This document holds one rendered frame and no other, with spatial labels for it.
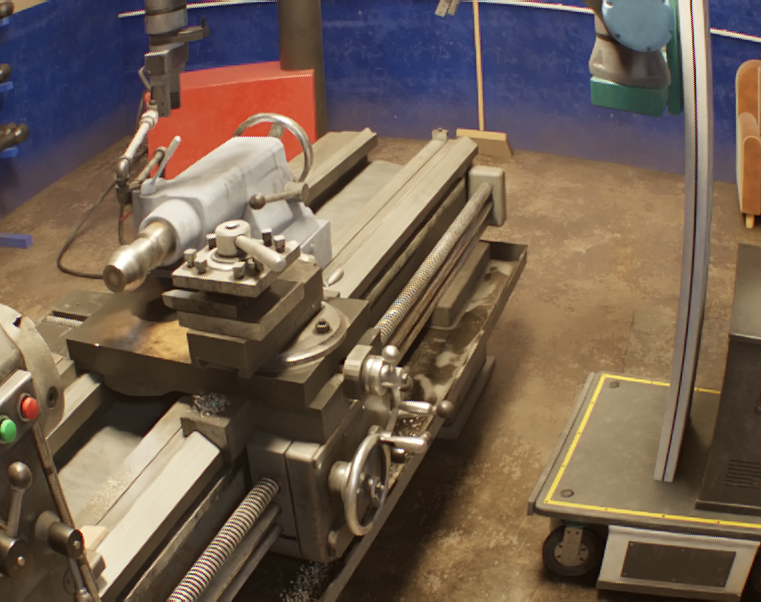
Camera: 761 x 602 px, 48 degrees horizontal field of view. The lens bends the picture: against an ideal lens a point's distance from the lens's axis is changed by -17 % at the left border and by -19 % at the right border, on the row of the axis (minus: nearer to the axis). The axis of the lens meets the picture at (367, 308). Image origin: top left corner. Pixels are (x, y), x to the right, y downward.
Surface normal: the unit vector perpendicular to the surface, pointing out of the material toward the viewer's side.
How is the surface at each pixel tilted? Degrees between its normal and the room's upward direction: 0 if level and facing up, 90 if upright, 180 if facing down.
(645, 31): 94
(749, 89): 90
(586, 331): 0
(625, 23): 94
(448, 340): 0
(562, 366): 0
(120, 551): 36
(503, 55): 90
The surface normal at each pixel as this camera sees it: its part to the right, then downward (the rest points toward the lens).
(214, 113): 0.00, 0.45
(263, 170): 0.92, -0.01
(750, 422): -0.41, 0.43
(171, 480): 0.51, -0.66
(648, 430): -0.05, -0.89
